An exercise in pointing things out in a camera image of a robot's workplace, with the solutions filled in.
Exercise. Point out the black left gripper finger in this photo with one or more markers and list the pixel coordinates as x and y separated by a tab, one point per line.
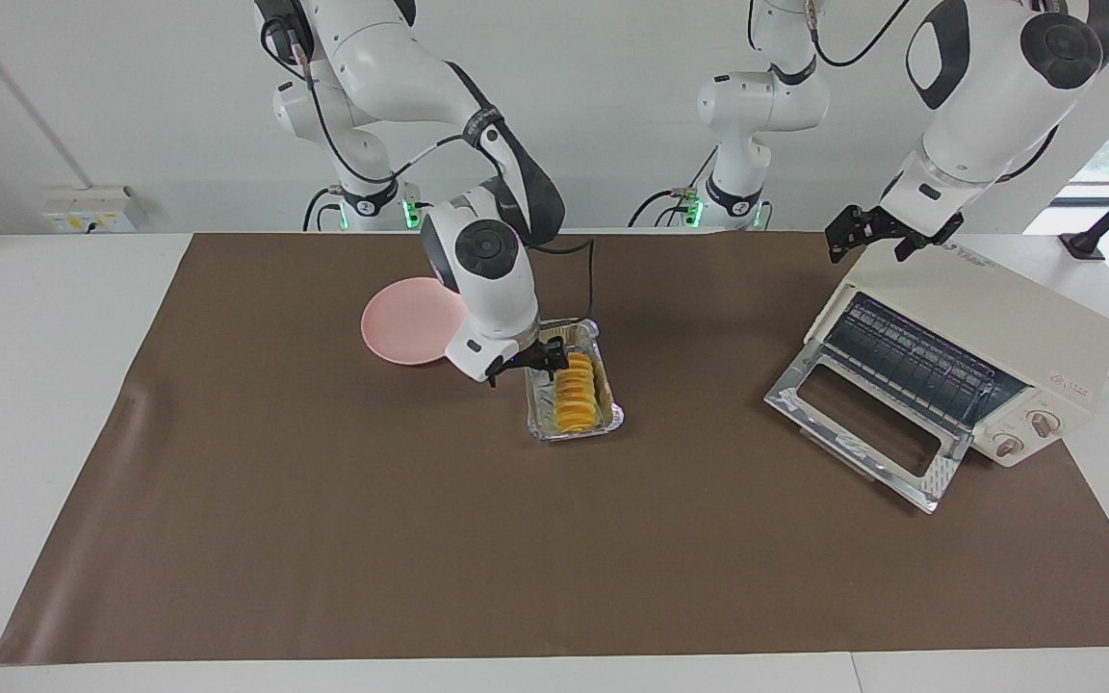
907	250
838	252

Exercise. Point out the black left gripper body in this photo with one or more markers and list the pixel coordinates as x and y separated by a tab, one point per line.
891	226

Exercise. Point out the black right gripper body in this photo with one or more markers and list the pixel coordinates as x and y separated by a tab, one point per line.
521	358

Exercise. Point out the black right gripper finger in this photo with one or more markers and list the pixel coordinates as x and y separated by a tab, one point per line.
561	354
543	364

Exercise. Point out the ridged golden bread loaf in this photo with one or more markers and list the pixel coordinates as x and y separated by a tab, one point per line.
577	399

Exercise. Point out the aluminium foil baking tray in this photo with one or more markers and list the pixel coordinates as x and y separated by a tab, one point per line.
540	419

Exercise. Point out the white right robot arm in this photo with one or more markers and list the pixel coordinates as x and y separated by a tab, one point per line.
400	67

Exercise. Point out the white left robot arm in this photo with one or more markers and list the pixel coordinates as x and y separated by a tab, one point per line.
988	115

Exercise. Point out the cream toaster oven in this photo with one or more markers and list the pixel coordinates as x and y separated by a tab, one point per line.
1017	318

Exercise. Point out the foil-lined glass oven door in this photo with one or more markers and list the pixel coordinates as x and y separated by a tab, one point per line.
786	395

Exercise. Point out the cream oven knob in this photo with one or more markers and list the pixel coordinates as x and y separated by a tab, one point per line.
1044	424
1009	445

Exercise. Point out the pink round plate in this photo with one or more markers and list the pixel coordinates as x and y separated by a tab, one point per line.
405	322

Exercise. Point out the brown table mat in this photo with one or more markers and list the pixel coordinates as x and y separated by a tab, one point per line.
554	539

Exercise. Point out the white wall power socket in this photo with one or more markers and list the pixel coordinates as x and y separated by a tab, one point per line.
88	210

